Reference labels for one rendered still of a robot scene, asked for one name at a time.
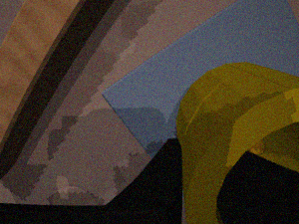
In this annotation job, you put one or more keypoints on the yellow cup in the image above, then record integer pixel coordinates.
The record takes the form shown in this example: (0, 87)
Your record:
(224, 113)

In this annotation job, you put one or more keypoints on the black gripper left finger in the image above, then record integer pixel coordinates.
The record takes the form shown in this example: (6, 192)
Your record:
(154, 197)

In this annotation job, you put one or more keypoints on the long wooden plank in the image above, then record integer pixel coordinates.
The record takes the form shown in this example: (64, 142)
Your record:
(42, 43)

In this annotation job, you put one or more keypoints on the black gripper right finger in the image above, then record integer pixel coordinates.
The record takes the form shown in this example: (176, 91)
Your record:
(259, 191)

